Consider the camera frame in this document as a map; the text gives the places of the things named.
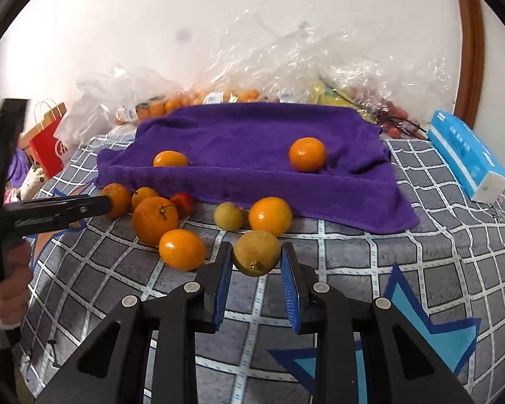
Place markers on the small orange behind stemmed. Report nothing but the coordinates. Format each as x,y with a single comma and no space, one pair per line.
141,194

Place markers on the small yellow-green citrus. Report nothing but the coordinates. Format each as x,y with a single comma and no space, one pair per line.
229,217

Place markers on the oval orange kumquat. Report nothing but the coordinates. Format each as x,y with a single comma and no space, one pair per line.
182,250

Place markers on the small red fruit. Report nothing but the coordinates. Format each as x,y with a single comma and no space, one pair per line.
184,204

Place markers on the grey checkered bedsheet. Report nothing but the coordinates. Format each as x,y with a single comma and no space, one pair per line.
447,274

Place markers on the brownish-yellow citrus fruit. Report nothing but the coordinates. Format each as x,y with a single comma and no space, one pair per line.
256,253

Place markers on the blue tissue pack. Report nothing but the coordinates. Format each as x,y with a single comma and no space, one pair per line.
475,168

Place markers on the yellow fruit package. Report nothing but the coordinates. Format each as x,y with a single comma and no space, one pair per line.
323,95

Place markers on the bag of small oranges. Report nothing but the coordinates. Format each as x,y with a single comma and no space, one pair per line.
226,97

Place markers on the red paper gift bag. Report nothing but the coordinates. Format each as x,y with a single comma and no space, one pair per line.
47,150

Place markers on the white plastic bag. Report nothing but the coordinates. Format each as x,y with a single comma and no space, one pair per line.
118,98

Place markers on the red cherry tomatoes bag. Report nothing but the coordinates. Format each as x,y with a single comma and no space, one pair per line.
393,120

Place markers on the brown wooden door frame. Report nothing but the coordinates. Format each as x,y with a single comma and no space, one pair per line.
472,62

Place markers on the purple towel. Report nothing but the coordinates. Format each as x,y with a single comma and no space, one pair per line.
239,153

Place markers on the large clear plastic bag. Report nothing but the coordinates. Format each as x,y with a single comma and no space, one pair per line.
284,67

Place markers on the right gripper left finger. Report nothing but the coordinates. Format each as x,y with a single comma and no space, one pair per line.
214,279

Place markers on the large stemmed orange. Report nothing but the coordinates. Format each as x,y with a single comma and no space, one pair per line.
152,218

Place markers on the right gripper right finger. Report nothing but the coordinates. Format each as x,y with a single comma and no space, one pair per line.
298,280

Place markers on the person's left hand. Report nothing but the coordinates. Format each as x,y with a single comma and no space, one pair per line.
14,292

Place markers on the large round orange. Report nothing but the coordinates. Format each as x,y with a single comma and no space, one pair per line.
307,154

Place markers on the orange mandarin on sheet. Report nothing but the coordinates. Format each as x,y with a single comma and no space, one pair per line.
272,215

